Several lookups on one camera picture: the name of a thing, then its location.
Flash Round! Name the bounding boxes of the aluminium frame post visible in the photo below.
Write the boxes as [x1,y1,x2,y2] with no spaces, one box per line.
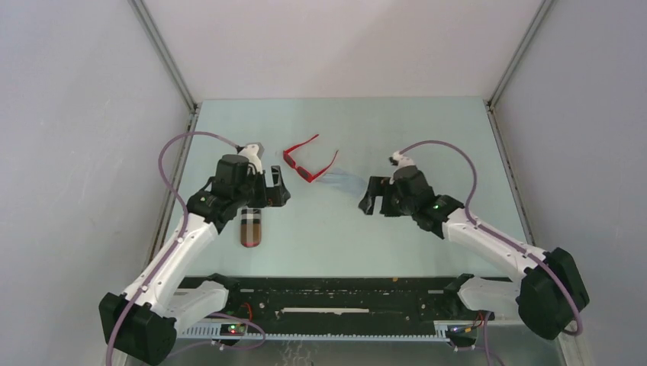
[127,0,198,114]
[486,0,557,111]

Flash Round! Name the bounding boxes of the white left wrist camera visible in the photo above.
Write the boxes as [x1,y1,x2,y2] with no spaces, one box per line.
[237,143,264,173]

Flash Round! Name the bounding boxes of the red sunglasses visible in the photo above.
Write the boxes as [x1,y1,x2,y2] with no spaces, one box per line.
[282,133,340,183]

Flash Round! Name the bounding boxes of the light blue cleaning cloth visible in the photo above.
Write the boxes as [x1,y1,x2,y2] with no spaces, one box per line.
[317,168,368,199]

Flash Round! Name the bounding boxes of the white slotted cable duct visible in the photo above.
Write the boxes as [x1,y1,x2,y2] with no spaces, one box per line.
[178,322,449,342]

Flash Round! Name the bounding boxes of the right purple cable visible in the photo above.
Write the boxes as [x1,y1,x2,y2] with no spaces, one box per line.
[399,140,584,366]

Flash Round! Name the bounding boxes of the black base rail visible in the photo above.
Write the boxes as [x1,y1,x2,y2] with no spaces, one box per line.
[174,274,511,339]

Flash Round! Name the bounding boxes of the right aluminium frame post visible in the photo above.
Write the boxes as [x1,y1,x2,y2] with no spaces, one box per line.
[486,0,557,111]

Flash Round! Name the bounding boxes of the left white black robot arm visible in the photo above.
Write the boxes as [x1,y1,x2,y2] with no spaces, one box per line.
[98,154,291,365]

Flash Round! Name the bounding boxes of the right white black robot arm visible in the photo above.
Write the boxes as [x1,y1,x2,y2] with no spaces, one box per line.
[358,165,590,340]

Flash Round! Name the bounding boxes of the brown plaid glasses case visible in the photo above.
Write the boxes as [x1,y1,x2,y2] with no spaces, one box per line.
[240,207,262,248]

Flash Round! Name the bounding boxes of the left aluminium frame post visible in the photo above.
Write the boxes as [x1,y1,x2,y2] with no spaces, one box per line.
[127,0,198,114]

